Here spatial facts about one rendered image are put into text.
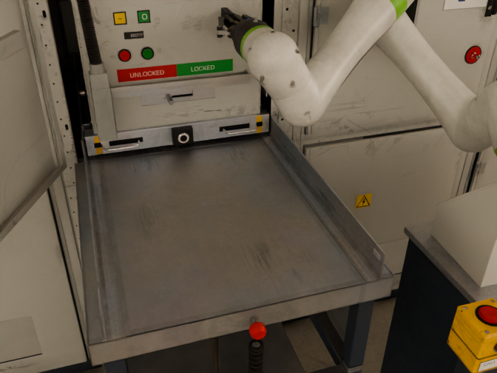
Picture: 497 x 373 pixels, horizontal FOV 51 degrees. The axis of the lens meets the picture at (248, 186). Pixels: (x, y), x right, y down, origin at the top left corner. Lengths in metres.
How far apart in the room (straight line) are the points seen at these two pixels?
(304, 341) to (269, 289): 1.06
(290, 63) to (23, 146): 0.70
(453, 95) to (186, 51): 0.72
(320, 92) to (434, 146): 0.86
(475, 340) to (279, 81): 0.61
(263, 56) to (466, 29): 0.89
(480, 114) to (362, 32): 0.36
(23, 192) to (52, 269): 0.39
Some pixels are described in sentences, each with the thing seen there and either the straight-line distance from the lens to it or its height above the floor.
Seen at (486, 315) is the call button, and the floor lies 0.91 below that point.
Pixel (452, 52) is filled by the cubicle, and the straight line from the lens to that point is 1.82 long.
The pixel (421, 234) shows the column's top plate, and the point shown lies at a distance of 1.45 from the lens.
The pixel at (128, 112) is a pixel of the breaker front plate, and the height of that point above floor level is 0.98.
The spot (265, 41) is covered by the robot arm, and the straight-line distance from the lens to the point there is 1.09.
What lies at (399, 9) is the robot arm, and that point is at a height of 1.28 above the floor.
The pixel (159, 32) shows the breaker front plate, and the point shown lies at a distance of 1.45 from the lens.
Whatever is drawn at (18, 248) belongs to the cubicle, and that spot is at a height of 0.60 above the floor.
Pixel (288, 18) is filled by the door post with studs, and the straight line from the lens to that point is 1.53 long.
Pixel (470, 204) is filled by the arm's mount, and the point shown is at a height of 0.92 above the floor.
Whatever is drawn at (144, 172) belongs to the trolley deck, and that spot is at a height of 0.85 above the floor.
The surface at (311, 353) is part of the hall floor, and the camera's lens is 2.09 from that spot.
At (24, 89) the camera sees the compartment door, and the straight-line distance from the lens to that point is 1.41.
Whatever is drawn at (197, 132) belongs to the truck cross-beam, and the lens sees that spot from 1.56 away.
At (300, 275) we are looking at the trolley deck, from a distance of 1.11.
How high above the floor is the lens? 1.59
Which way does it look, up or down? 32 degrees down
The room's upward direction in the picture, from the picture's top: straight up
